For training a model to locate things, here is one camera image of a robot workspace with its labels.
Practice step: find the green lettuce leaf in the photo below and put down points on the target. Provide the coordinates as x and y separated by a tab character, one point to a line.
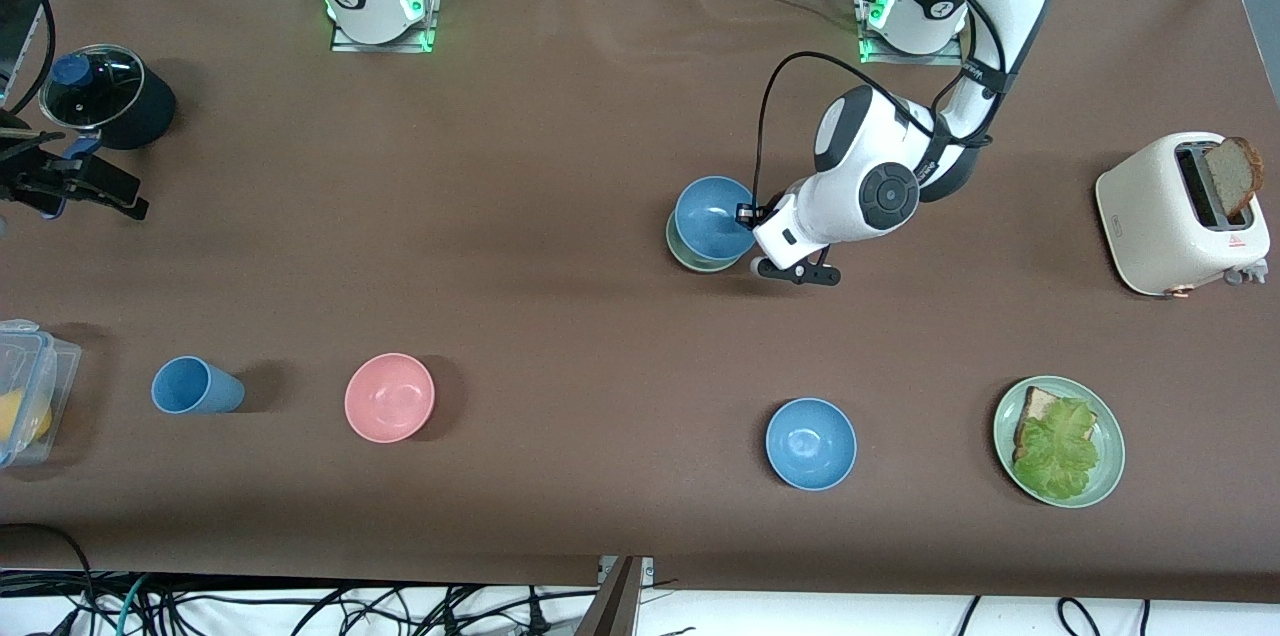
1055	451

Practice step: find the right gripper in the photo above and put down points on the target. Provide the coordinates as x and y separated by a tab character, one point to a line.
38	182

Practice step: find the dark metal post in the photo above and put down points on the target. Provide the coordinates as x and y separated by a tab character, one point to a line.
610	611

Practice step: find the metal table edge bracket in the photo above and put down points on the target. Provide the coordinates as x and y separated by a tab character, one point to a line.
645	568

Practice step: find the clear plastic container blue lid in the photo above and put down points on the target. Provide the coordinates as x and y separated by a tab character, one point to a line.
55	366

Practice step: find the green plate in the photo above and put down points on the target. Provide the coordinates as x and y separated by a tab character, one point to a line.
1110	476

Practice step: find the brown table cover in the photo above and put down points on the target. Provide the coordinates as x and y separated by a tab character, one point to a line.
500	166

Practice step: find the pink bowl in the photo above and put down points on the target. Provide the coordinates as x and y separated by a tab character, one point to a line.
390	398

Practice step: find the yellow food in container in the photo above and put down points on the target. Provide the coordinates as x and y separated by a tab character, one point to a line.
20	416

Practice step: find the blue bowl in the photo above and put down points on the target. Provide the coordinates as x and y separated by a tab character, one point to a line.
710	221
811	444

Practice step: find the blue cup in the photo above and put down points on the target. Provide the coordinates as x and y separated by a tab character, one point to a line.
190	386

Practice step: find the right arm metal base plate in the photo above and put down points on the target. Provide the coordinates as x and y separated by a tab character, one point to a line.
350	44

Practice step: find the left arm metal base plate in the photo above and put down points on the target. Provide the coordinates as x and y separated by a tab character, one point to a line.
900	59

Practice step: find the green bowl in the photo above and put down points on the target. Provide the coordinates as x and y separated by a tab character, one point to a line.
685	256

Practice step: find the brown bread slice in toaster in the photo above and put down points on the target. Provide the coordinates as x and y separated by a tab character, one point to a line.
1232	176

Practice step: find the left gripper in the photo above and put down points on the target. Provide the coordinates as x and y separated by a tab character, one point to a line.
757	214

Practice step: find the toast slice on plate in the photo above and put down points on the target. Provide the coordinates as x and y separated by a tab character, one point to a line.
1035	406

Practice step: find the cream white toaster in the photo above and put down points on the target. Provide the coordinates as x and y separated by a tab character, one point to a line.
1150	216

